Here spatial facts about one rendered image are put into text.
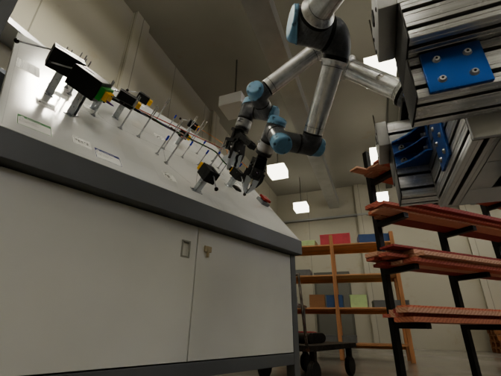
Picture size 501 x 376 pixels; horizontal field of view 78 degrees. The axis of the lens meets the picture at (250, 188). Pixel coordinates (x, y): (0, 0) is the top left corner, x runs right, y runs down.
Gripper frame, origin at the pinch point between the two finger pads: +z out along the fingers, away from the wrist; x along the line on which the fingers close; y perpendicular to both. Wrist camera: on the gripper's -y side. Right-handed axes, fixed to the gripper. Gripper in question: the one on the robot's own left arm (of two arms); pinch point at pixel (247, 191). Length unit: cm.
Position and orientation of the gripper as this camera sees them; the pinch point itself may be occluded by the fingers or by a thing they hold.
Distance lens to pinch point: 137.1
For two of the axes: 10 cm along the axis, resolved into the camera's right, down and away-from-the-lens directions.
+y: 1.2, -4.4, 8.9
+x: -9.2, -3.8, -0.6
